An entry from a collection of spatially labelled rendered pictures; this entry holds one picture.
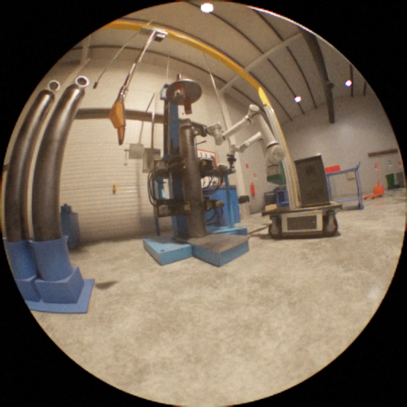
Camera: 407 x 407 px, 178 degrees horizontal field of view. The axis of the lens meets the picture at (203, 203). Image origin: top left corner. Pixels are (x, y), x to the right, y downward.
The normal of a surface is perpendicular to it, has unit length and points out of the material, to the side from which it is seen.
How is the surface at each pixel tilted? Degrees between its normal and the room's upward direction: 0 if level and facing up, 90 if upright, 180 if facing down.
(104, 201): 90
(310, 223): 90
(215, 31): 173
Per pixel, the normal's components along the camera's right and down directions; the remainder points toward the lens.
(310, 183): -0.72, 0.06
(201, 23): 0.18, 0.97
